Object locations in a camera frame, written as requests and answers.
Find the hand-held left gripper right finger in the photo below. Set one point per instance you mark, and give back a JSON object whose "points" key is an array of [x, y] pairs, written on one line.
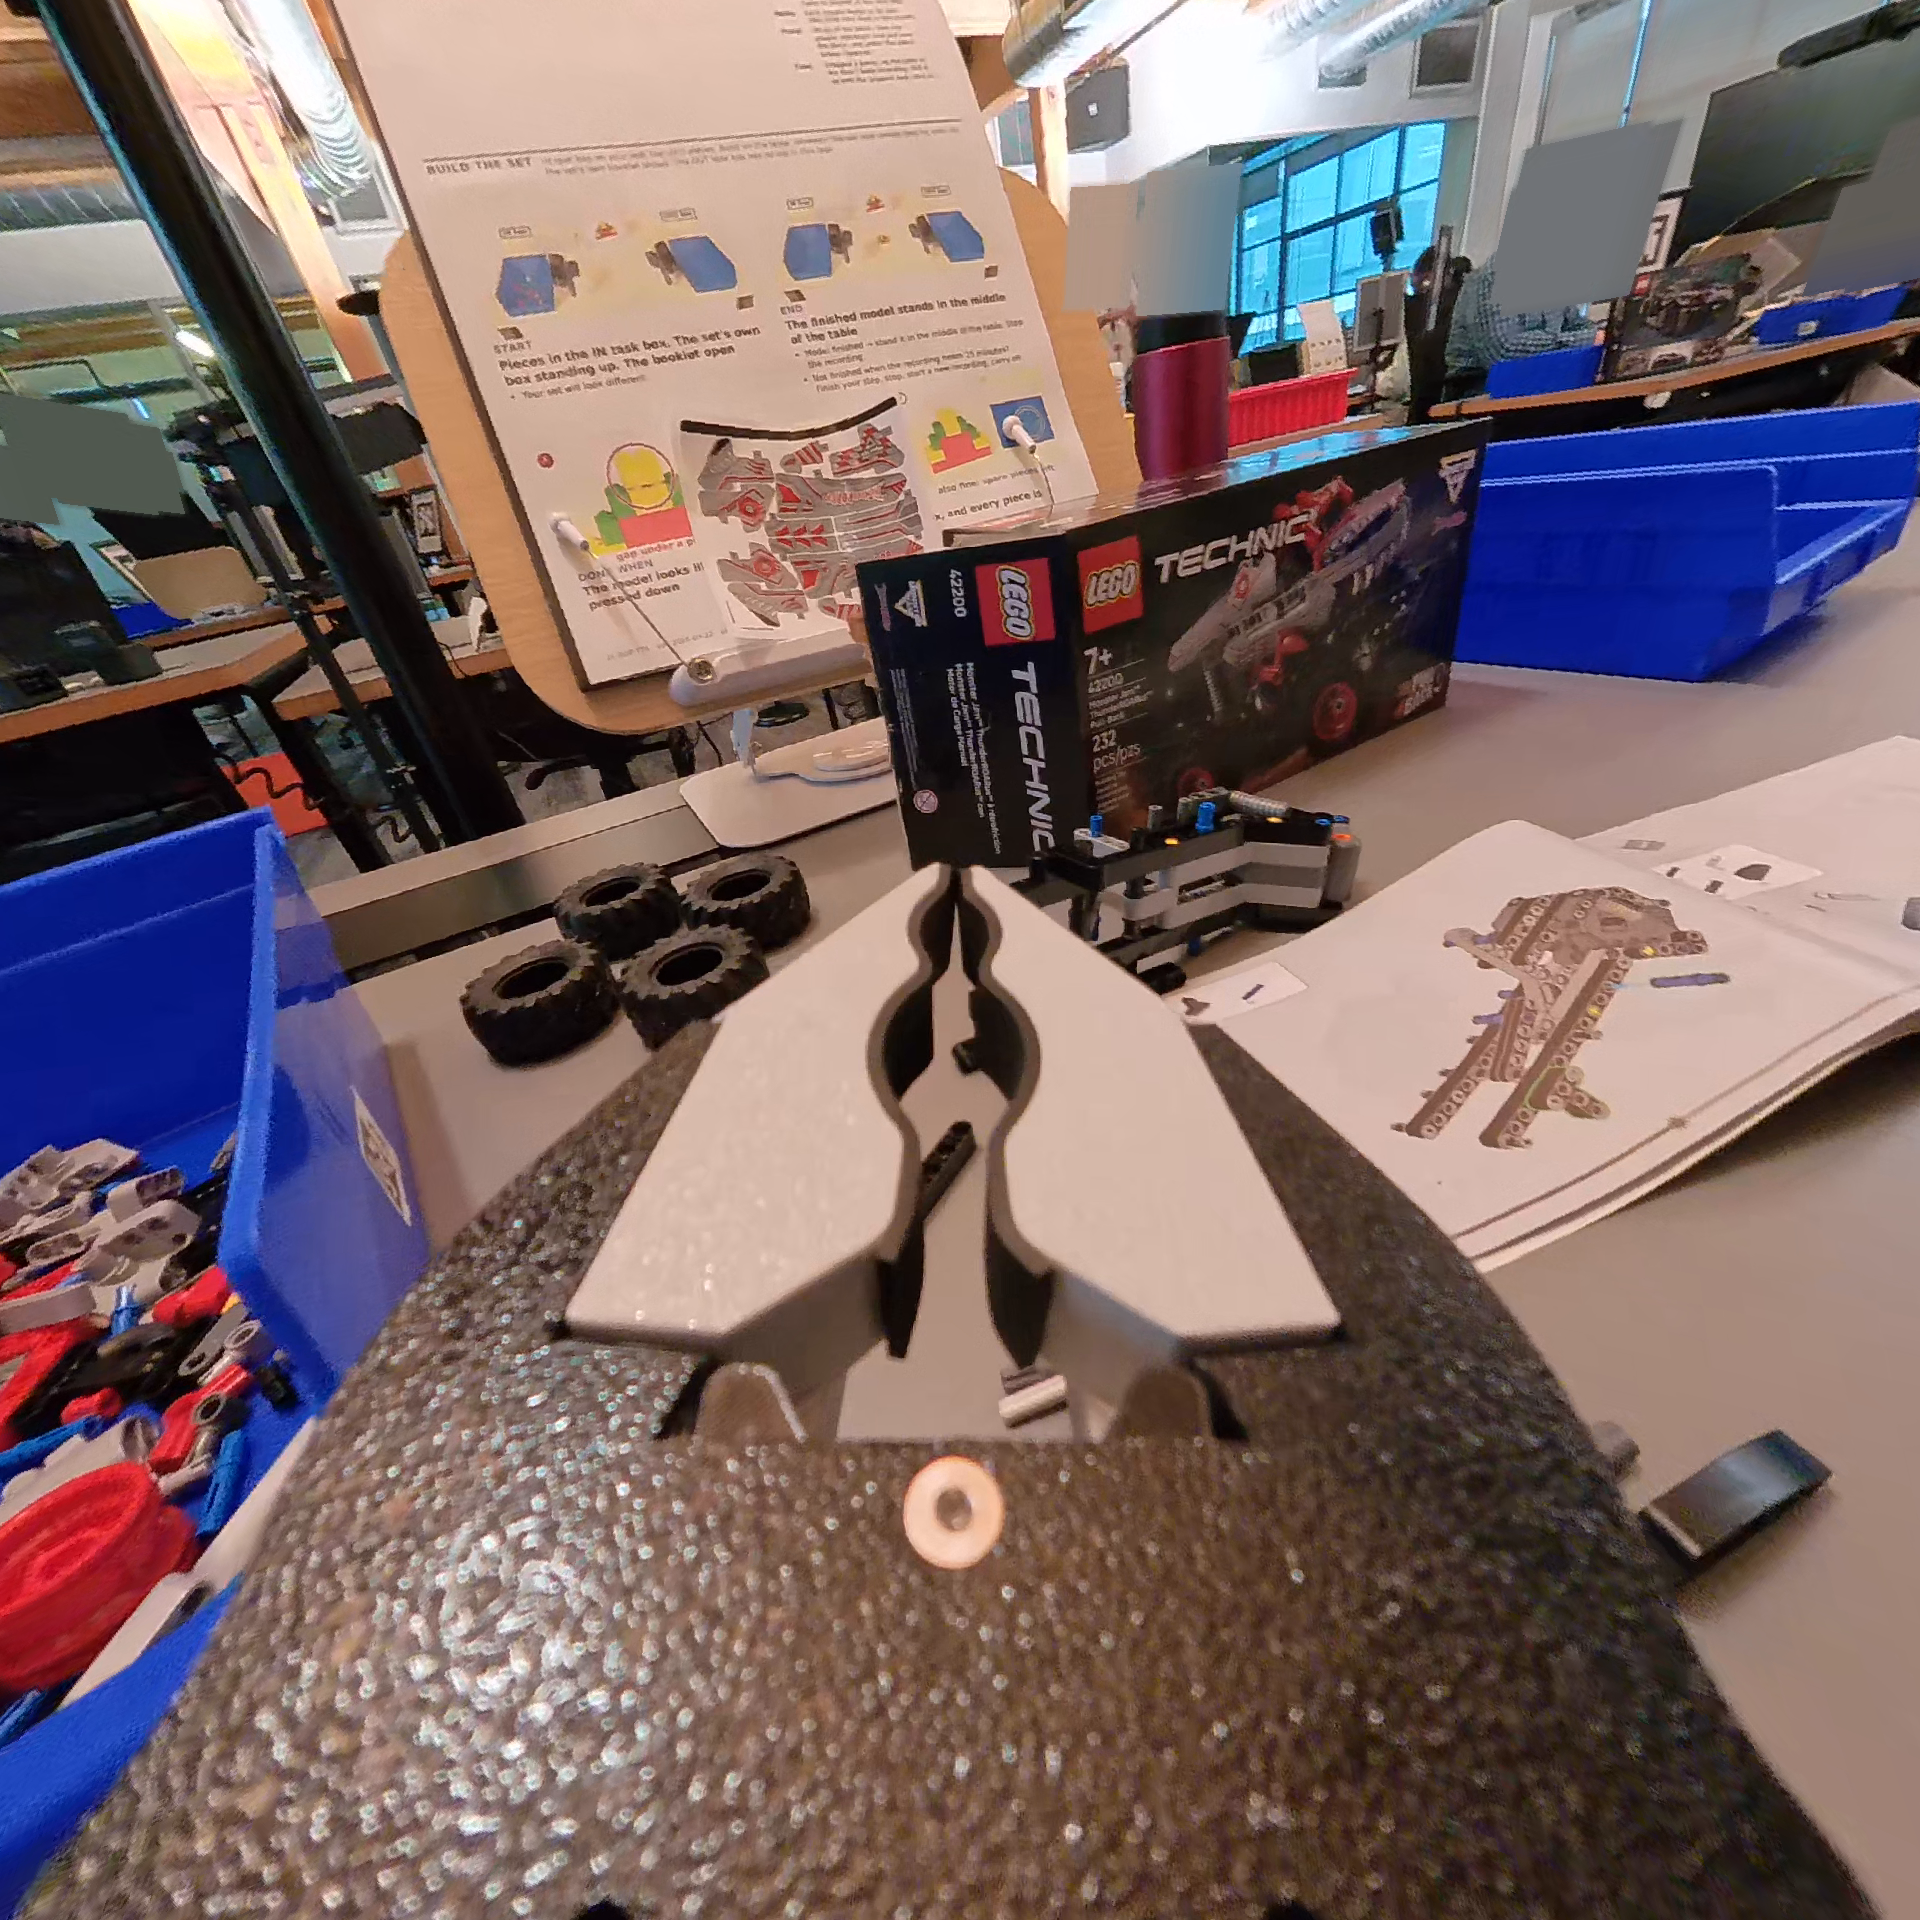
{"points": [[1154, 1186]]}

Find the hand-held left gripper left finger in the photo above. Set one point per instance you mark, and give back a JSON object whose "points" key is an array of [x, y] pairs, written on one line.
{"points": [[750, 1172]]}

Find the black toy tyre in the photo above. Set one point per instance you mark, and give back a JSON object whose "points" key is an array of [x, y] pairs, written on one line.
{"points": [[780, 915], [600, 893], [503, 1036], [662, 1021]]}

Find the black toy beam with holes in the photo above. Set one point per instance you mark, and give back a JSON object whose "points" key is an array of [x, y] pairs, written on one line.
{"points": [[945, 1163]]}

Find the small white grey toy piece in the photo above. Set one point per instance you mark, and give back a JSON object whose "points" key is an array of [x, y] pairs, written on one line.
{"points": [[1032, 1396]]}

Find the partly built toy chassis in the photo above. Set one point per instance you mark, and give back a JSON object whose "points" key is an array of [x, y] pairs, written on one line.
{"points": [[1201, 886]]}

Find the white document holder stand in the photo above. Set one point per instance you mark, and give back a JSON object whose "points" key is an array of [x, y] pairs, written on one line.
{"points": [[780, 803]]}

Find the white building instruction booklet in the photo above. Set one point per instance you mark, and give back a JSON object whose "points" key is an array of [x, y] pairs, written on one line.
{"points": [[1575, 1050]]}

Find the blue bin with white label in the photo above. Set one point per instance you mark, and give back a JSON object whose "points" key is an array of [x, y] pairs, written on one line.
{"points": [[323, 1050]]}

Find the black toy set box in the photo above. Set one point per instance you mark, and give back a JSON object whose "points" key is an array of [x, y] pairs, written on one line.
{"points": [[1201, 630]]}

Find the pile of toy pieces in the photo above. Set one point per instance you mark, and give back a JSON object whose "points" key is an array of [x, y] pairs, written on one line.
{"points": [[135, 1244]]}

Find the black toy panel piece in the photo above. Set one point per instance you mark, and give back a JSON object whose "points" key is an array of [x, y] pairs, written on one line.
{"points": [[1734, 1500]]}

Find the toy sticker sheet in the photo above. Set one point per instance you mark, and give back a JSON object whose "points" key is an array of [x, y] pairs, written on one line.
{"points": [[796, 511]]}

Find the blue plastic bin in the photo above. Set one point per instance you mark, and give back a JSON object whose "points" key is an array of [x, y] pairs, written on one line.
{"points": [[1808, 319], [1588, 600], [1724, 438], [1545, 373]]}

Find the wooden document board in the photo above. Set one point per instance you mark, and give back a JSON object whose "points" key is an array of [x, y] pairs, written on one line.
{"points": [[450, 495]]}

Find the background table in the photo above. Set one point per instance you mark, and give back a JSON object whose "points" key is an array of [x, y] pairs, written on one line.
{"points": [[182, 669]]}

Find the red toy wheel hub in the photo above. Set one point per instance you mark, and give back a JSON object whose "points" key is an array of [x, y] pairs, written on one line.
{"points": [[90, 1575]]}

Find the red plastic bin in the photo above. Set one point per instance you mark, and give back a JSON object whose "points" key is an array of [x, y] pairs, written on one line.
{"points": [[1290, 407]]}

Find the dark red tumbler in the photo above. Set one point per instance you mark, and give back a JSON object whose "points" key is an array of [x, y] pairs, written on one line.
{"points": [[1180, 395]]}

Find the printed instruction sheet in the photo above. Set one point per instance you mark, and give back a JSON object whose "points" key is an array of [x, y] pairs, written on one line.
{"points": [[674, 300]]}

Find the black metal pole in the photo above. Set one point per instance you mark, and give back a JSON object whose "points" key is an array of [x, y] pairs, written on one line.
{"points": [[271, 435]]}

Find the toy set box with truck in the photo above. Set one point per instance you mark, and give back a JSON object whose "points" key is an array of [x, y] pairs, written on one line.
{"points": [[1680, 317]]}

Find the black monitor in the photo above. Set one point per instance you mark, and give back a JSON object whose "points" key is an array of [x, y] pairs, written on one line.
{"points": [[1800, 136]]}

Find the black wall speaker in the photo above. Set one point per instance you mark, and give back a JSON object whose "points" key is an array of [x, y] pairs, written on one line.
{"points": [[1096, 106]]}

